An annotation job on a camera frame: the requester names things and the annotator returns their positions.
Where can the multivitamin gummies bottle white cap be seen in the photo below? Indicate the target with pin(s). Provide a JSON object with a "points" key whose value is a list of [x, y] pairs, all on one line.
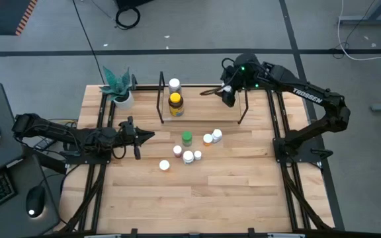
{"points": [[174, 85]]}

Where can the black aluminium table frame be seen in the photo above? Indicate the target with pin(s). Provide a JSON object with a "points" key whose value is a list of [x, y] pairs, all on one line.
{"points": [[95, 211]]}

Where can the potted snake plant white pot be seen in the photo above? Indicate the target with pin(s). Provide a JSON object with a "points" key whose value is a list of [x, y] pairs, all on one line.
{"points": [[119, 89]]}

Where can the large amber vial white cap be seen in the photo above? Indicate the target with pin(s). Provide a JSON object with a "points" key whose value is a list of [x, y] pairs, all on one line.
{"points": [[164, 165]]}

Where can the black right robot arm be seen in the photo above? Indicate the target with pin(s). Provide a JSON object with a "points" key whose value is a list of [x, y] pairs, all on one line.
{"points": [[309, 94]]}

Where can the pink Pepto bottle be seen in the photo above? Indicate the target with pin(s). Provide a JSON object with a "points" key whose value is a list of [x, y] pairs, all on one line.
{"points": [[177, 150]]}

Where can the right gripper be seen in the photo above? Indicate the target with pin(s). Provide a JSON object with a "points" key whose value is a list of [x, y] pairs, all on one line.
{"points": [[229, 99]]}

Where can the small all-white pill bottle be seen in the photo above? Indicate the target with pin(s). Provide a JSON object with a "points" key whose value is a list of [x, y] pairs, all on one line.
{"points": [[197, 155]]}

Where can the black computer mouse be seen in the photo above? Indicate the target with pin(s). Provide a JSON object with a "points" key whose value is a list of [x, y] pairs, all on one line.
{"points": [[35, 200]]}

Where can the fish oil bottle yellow cap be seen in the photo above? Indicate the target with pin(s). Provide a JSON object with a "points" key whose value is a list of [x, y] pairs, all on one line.
{"points": [[176, 105]]}

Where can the small amber vial white cap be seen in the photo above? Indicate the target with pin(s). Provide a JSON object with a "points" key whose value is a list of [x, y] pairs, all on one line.
{"points": [[207, 139]]}

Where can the black equipment case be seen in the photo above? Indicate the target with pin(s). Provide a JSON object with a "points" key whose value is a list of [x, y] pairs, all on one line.
{"points": [[134, 2]]}

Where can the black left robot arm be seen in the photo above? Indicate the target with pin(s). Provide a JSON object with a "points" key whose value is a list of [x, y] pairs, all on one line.
{"points": [[61, 134]]}

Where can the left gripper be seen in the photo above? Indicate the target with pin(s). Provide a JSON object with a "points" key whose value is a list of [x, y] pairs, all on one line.
{"points": [[127, 135]]}

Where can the green cap pill bottle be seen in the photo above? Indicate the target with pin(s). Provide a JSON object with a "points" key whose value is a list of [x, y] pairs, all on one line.
{"points": [[186, 138]]}

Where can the large dark-label bottle white cap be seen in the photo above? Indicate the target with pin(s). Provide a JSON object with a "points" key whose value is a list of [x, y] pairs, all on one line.
{"points": [[188, 156]]}

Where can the black floor mat orange stripes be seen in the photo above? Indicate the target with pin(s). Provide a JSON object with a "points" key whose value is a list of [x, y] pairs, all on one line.
{"points": [[8, 16]]}

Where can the white melatonin bottle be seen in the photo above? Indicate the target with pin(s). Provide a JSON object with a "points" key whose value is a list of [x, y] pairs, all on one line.
{"points": [[216, 135]]}

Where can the silver metal bracket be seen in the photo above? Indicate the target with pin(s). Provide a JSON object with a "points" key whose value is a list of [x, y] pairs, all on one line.
{"points": [[286, 235], [102, 236]]}

